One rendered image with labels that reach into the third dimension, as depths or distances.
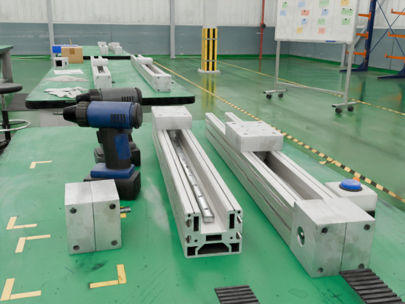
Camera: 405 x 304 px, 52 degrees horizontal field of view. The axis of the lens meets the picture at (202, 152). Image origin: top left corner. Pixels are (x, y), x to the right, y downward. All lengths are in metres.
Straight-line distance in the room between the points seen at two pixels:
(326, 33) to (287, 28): 0.76
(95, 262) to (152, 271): 0.10
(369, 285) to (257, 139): 0.49
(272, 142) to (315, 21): 5.56
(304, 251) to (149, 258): 0.26
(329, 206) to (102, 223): 0.39
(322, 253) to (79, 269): 0.39
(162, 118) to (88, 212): 0.55
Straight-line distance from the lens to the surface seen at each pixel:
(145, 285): 0.67
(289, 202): 0.76
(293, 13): 6.85
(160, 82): 2.48
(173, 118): 1.22
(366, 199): 0.91
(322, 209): 0.71
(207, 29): 10.80
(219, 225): 0.74
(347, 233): 0.69
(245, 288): 0.62
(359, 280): 0.66
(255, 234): 0.81
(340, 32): 6.26
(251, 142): 1.02
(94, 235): 0.75
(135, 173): 0.98
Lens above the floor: 1.16
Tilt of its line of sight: 17 degrees down
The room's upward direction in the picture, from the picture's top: 1 degrees clockwise
